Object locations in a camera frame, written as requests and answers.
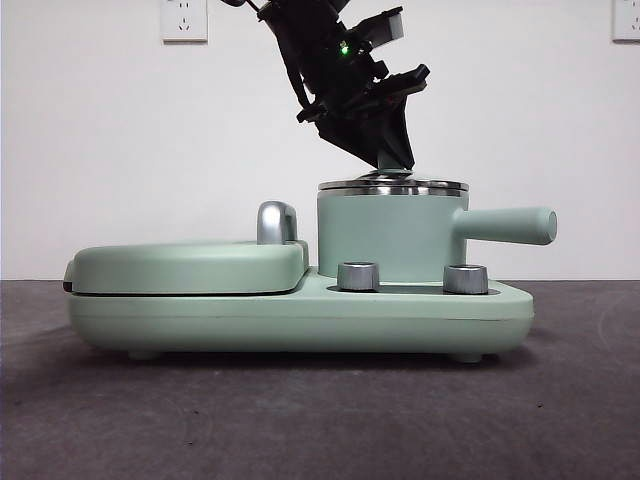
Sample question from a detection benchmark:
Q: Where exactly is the glass pot lid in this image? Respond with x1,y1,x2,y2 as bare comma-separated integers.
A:
317,152,470,196

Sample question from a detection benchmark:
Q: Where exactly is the silver control knob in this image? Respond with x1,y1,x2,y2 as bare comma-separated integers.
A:
443,263,490,295
337,260,381,292

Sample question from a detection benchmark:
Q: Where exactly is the mint green breakfast machine base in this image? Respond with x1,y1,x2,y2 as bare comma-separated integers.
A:
67,267,535,363

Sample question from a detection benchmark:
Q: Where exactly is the mint green pot with handle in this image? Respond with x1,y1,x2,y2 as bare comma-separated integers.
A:
316,187,559,284

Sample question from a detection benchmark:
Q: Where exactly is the pale grey left wrist camera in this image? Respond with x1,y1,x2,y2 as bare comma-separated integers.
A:
367,7,406,47

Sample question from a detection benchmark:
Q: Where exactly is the white wall socket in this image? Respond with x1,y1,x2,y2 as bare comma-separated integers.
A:
611,0,640,44
160,0,209,44

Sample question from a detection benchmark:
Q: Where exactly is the mint green griddle lid, silver handle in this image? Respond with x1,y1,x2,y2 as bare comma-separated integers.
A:
63,200,311,296

